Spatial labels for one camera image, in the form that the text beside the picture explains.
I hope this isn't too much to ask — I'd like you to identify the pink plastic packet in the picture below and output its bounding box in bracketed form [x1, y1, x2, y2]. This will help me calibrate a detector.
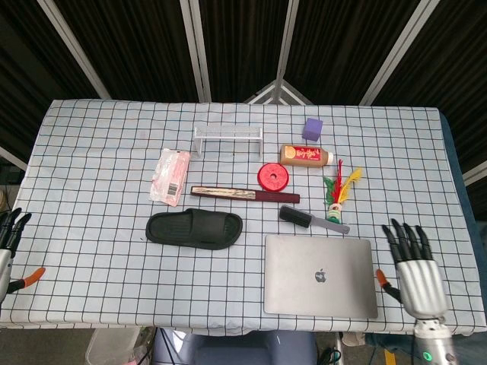
[148, 148, 191, 208]

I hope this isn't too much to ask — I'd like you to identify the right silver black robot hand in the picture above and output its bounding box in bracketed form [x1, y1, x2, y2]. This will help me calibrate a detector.
[375, 218, 449, 320]

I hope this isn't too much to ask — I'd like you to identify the red round disc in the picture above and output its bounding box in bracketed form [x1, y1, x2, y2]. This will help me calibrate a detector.
[256, 162, 291, 192]

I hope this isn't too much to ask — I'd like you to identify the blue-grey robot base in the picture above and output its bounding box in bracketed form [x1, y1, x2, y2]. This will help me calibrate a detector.
[151, 330, 319, 365]

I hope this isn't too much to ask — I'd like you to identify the black cable bundle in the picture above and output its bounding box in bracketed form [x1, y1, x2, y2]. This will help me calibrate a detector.
[317, 333, 343, 365]

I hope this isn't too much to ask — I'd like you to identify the black rubber slipper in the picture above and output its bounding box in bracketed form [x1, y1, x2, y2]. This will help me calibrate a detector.
[145, 208, 244, 251]

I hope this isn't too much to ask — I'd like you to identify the white triangular screen foot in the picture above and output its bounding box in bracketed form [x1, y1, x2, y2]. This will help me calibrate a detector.
[243, 78, 315, 106]

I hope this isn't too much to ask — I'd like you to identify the colourful feather shuttlecock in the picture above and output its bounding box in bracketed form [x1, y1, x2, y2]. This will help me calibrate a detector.
[323, 159, 363, 224]

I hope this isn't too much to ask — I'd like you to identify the brown drink bottle red label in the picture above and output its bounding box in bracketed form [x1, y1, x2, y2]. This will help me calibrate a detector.
[279, 144, 336, 167]

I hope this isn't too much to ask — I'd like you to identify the white wire mesh rack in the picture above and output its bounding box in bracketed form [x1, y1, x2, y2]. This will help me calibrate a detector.
[193, 125, 264, 160]

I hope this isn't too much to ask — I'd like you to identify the purple foam cube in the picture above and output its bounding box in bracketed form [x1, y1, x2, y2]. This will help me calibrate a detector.
[302, 117, 324, 143]

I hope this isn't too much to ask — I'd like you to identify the silver closed laptop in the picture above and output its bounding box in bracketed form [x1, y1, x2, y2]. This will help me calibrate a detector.
[263, 234, 379, 319]

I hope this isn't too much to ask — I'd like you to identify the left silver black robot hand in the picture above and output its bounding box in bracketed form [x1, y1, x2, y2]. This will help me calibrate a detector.
[0, 208, 46, 301]

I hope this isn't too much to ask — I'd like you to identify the white aluminium screen post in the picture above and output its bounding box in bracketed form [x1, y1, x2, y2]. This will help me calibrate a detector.
[37, 0, 112, 100]
[462, 161, 487, 187]
[0, 146, 28, 172]
[358, 0, 441, 106]
[273, 0, 301, 83]
[179, 0, 212, 103]

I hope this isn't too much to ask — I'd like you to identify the dark red folded fan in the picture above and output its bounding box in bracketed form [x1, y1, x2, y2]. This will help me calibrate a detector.
[189, 185, 301, 205]

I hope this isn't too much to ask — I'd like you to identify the clear plastic bin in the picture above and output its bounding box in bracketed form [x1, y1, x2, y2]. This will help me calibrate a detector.
[85, 326, 142, 365]

